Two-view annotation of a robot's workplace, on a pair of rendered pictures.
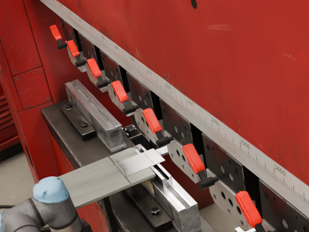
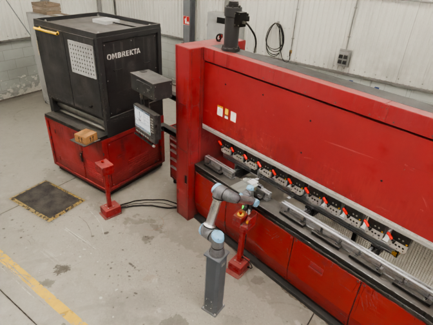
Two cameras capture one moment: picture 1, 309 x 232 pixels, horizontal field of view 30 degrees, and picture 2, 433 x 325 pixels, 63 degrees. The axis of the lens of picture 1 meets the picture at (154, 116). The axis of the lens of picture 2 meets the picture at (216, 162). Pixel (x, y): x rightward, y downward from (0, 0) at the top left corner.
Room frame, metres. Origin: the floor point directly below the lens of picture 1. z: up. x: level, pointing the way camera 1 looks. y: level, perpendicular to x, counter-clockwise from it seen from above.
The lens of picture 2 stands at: (-1.38, 1.80, 3.17)
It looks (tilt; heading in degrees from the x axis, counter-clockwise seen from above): 31 degrees down; 336
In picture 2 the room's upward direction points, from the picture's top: 3 degrees clockwise
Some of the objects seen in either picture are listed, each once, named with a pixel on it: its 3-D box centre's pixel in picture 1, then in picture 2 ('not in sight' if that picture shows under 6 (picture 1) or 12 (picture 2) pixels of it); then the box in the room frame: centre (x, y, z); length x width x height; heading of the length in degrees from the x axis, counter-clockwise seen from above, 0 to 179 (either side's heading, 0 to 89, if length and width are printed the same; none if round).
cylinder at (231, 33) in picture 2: not in sight; (238, 27); (2.02, 0.10, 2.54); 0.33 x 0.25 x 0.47; 20
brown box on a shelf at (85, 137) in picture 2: not in sight; (84, 136); (3.05, 1.69, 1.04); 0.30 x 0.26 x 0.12; 32
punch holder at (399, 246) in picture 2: not in sight; (401, 240); (-0.01, -0.48, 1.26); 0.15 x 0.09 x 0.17; 20
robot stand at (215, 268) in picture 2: not in sight; (214, 281); (0.80, 0.76, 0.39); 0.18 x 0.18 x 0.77; 32
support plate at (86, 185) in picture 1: (103, 177); (244, 186); (1.42, 0.18, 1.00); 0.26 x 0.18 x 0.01; 110
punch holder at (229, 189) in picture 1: (242, 176); (299, 184); (0.93, -0.15, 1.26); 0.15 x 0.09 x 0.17; 20
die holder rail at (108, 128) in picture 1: (93, 113); (219, 166); (1.99, 0.23, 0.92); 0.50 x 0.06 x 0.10; 20
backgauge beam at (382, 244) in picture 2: not in sight; (298, 192); (1.20, -0.38, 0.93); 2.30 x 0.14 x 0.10; 20
